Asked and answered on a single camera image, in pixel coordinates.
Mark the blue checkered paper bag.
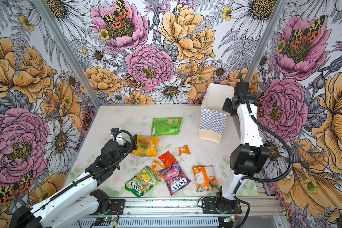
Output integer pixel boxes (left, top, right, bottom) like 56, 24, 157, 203
199, 84, 234, 143

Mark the yellow snack bag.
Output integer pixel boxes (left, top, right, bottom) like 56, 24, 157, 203
132, 135, 159, 157

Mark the green Fox's candy bag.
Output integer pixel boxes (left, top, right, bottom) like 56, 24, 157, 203
125, 166, 161, 197

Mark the orange yellow snack packet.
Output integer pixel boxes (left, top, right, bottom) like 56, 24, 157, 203
150, 159, 165, 181

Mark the red snack packet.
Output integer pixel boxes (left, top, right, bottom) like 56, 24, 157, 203
158, 151, 176, 168

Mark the green chips snack bag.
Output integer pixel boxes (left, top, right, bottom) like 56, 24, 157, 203
151, 117, 182, 136

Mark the small orange candy packet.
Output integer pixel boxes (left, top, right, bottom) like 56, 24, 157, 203
179, 145, 191, 156

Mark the purple Fox's candy bag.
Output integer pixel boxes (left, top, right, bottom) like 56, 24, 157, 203
159, 161, 191, 196

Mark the orange white snack bag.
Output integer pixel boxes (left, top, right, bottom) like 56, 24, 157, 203
192, 165, 219, 192

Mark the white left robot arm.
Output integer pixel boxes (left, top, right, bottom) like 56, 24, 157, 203
9, 128, 137, 228

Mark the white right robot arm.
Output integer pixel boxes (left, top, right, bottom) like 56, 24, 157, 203
215, 82, 269, 213

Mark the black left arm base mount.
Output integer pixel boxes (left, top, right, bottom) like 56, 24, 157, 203
97, 199, 125, 216

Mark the black corrugated right cable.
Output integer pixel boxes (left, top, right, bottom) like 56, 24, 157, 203
237, 72, 294, 183

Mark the white slotted cable duct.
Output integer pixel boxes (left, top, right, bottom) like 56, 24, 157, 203
69, 217, 219, 228

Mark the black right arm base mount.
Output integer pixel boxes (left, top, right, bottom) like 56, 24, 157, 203
197, 192, 242, 214

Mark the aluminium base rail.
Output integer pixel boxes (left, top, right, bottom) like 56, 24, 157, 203
111, 196, 283, 218

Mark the aluminium corner post right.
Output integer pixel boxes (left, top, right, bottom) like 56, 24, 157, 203
245, 0, 288, 82

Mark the aluminium corner post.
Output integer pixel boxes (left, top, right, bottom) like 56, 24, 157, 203
33, 1, 101, 110
245, 0, 288, 82

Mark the aluminium corner post left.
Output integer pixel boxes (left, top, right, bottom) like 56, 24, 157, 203
33, 1, 101, 110

